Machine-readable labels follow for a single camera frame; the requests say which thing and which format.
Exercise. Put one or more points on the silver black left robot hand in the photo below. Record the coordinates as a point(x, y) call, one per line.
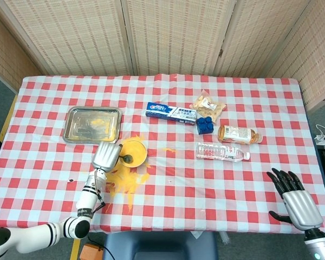
point(105, 157)

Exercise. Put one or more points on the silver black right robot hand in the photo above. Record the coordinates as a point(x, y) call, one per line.
point(303, 208)

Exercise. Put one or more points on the black spoon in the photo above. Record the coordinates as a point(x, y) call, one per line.
point(127, 158)

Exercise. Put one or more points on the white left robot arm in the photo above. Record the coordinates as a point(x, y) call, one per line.
point(88, 197)

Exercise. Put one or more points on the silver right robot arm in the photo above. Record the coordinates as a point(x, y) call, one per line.
point(321, 247)

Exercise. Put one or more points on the off-white bowl with yellow powder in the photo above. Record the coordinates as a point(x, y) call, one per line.
point(138, 151)

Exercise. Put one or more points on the stainless steel tray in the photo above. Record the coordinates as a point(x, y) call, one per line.
point(84, 122)

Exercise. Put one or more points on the spilled yellow powder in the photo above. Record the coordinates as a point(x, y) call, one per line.
point(124, 179)

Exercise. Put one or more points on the blue white toothpaste box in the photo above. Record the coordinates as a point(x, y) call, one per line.
point(170, 113)

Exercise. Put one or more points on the red white checkered tablecloth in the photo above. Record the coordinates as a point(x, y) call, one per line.
point(192, 195)

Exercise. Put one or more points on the orange box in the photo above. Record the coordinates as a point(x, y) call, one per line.
point(90, 252)

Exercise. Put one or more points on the amber tea bottle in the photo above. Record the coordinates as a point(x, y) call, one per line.
point(237, 134)

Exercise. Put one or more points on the clear plastic water bottle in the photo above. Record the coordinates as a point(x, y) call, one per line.
point(219, 151)

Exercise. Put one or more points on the blue toy building block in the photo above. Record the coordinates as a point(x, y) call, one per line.
point(205, 127)

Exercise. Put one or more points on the dark blue seat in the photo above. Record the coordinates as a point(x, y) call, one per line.
point(159, 246)

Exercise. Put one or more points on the clear bag of snacks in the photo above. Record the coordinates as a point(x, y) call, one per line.
point(208, 107)

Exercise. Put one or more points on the woven beige folding screen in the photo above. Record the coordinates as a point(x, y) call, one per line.
point(84, 35)

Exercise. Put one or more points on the brass screen hinge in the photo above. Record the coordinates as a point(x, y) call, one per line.
point(221, 52)

